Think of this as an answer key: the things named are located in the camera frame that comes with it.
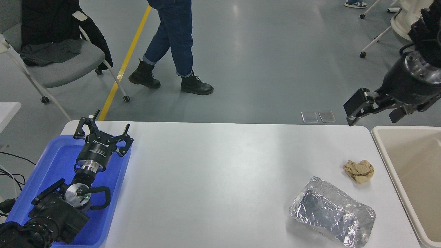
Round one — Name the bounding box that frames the crumpled tan paper ball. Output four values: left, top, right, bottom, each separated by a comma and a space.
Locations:
343, 160, 375, 184

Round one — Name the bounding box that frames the white side table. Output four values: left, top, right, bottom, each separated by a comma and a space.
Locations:
0, 102, 22, 135

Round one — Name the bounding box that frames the black cable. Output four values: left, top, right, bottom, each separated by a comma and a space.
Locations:
0, 152, 37, 166
0, 168, 27, 192

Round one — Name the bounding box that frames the blue plastic tray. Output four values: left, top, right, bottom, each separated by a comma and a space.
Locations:
5, 135, 132, 248

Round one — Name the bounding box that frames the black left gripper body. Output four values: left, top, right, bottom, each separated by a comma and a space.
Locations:
76, 136, 117, 168

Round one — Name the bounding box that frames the large pale bin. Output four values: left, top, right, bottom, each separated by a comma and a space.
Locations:
371, 126, 441, 248

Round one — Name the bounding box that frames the black jacket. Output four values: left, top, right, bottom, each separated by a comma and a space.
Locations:
21, 0, 113, 71

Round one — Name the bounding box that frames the white office chair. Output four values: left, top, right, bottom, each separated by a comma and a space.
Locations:
360, 0, 434, 58
360, 0, 401, 19

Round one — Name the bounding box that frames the grey chair with white frame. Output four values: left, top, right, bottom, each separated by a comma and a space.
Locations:
0, 0, 131, 122

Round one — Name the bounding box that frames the dark grey folded cloth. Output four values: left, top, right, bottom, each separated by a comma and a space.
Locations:
20, 39, 83, 67

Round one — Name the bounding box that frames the white cable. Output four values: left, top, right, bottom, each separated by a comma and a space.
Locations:
0, 164, 18, 200

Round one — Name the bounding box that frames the black plug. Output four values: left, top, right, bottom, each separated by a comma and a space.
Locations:
0, 198, 17, 217

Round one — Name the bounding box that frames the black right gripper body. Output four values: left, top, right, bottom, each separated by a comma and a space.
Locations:
377, 57, 441, 105

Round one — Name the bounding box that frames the foil tray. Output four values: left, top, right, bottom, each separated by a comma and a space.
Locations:
289, 176, 377, 248

